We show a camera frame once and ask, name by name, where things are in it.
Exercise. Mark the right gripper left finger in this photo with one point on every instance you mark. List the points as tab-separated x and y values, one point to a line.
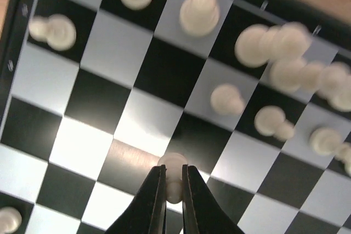
146	213

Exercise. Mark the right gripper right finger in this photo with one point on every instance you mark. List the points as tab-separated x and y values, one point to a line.
201	212

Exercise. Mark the white pawn f5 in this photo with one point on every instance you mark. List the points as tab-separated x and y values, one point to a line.
174	185

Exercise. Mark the white pawn e5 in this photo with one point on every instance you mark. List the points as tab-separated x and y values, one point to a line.
271	121

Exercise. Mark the white pawn e2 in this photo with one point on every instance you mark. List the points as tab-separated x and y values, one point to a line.
226	100

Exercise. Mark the white pawn h6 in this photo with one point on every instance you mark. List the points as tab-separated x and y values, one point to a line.
11	220

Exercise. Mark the white pawn d5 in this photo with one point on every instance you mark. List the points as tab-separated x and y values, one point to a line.
326	141

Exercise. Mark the black and silver chessboard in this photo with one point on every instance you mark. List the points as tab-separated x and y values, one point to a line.
81	128

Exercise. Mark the white queen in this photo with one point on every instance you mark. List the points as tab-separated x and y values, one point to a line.
258	43

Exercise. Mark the white king tall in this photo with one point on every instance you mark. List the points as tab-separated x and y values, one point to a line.
331	82

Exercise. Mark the white bishop f1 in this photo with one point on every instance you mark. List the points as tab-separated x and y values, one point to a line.
198	18

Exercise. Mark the white pawn h2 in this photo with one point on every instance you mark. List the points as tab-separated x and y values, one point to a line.
58	31

